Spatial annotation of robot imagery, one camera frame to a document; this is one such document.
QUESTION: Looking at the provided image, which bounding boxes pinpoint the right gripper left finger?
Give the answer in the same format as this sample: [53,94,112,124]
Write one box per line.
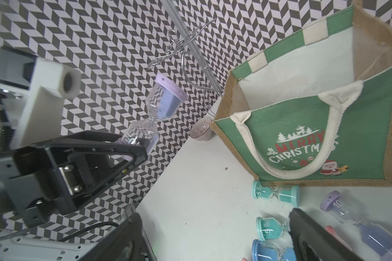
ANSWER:
[79,213,156,261]

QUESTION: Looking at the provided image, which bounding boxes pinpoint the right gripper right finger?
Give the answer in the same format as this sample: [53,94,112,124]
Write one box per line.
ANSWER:
[289,208,361,261]

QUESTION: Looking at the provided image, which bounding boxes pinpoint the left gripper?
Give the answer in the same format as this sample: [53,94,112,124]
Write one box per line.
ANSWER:
[0,131,148,232]

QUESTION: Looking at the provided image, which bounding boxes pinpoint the purple hourglass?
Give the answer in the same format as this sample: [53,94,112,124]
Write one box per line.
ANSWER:
[320,190,392,261]
[116,74,188,154]

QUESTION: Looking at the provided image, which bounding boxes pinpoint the green canvas Christmas bag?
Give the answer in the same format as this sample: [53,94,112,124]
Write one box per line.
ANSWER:
[211,1,392,187]

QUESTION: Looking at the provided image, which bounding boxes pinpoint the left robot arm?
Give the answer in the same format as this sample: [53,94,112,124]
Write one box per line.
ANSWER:
[0,131,154,261]

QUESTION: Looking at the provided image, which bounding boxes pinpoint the pink hourglass centre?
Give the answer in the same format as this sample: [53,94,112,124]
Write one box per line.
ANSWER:
[325,226,352,251]

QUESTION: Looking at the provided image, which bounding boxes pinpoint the green hourglass centre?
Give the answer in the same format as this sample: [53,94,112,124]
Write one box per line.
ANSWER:
[256,217,289,242]

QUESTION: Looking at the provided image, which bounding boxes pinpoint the blue hourglass centre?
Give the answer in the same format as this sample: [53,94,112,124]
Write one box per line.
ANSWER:
[252,239,297,261]

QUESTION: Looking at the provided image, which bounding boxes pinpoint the green hourglass by bag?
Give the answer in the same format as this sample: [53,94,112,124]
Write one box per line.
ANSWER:
[252,180,301,208]

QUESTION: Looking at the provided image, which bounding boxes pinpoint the purple hourglass by bag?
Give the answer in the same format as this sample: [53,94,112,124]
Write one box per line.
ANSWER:
[320,190,392,261]

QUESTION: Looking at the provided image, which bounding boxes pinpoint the pink glass bowl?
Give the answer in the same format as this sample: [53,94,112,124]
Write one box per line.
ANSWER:
[190,117,212,141]

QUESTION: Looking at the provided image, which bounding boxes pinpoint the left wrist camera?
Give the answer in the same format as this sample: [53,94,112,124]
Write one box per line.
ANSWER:
[0,46,81,151]

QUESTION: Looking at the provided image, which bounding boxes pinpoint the silver wire stand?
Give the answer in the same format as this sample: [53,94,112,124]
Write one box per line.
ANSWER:
[148,17,223,116]

